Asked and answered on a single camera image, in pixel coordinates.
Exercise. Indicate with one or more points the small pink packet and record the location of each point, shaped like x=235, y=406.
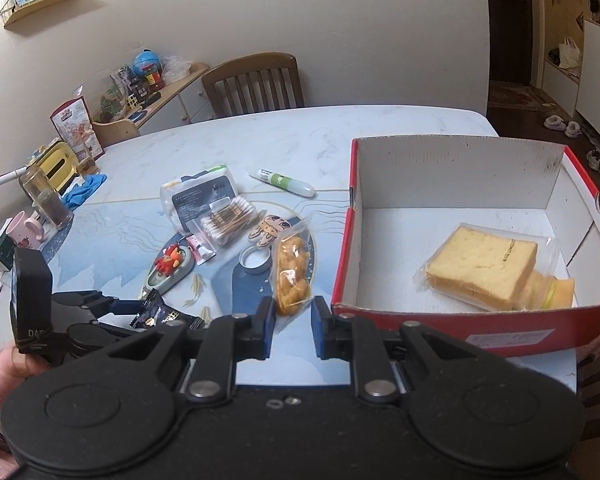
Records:
x=201, y=250

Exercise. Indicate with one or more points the wooden wall shelf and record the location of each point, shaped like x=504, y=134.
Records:
x=45, y=7

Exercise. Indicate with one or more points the pink mug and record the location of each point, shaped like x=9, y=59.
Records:
x=20, y=232

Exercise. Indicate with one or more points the blue pad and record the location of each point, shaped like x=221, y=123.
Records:
x=137, y=115

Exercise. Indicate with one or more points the grey oval dish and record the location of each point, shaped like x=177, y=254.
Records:
x=172, y=280

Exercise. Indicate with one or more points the tall glass jar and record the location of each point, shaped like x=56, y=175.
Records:
x=35, y=182

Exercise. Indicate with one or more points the potted plant in glass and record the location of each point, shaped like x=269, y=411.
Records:
x=112, y=105

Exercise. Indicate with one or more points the white sideboard with wooden top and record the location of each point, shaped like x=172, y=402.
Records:
x=180, y=102

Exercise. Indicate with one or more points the black snack packet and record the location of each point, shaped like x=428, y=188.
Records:
x=162, y=312

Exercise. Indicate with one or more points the wooden cotton swab pack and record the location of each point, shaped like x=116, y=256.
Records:
x=235, y=212

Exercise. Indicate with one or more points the low white shoe bench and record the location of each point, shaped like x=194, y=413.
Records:
x=560, y=85

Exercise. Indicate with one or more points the grey slipper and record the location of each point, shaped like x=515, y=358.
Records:
x=573, y=130
x=555, y=123

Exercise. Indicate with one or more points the blue cloth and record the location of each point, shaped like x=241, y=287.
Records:
x=82, y=190

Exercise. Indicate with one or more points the glass cup with tea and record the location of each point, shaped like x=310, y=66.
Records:
x=89, y=162

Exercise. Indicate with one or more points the dark wooden door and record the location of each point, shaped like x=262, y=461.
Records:
x=510, y=20

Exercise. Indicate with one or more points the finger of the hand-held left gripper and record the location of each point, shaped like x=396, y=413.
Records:
x=87, y=299
x=105, y=332

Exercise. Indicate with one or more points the red cardboard box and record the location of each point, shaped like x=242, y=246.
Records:
x=430, y=322

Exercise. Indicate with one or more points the packaged bread slice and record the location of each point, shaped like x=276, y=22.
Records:
x=480, y=265

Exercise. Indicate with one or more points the clear plastic bag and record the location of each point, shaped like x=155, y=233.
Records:
x=176, y=67

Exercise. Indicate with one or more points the glass jar with dark contents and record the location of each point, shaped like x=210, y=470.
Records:
x=55, y=210

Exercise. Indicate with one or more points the white rod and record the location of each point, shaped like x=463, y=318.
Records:
x=0, y=180

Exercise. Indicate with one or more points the round white lid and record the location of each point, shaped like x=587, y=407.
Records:
x=255, y=261

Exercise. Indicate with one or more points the wooden dining chair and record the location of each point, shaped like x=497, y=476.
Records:
x=252, y=67

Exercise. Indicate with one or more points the white green tube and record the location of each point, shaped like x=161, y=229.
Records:
x=280, y=180

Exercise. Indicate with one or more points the beige cartoon figure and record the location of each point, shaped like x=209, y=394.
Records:
x=267, y=230

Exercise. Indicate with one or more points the orange snack packet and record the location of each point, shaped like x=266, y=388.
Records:
x=290, y=275

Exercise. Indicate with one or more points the dark blue wipes packet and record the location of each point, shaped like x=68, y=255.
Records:
x=195, y=205

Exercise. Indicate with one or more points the white sneakers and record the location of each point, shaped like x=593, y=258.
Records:
x=599, y=162

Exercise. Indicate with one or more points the yellow tissue box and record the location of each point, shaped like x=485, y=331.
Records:
x=55, y=162

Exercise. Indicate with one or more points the red jar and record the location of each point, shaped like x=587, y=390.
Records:
x=154, y=79

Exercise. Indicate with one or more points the person's left hand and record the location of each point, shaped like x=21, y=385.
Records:
x=5, y=377

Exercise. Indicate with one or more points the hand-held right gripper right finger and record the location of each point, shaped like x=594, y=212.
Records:
x=322, y=334

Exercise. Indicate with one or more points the white tote bag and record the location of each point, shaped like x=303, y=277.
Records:
x=570, y=55

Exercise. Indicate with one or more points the white cotton swab pack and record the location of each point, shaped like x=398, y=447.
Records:
x=210, y=232

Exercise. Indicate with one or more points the packaged yellow green cake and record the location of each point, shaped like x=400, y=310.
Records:
x=557, y=292

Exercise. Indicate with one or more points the building block model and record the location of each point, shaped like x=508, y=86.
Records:
x=127, y=82

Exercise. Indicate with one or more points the blue globe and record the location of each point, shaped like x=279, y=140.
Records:
x=146, y=62

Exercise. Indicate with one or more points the red toy figure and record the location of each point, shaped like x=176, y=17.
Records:
x=169, y=257

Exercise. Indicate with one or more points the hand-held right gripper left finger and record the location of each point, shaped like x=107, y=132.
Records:
x=265, y=332

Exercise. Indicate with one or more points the patterned rug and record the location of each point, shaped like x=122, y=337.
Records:
x=512, y=97

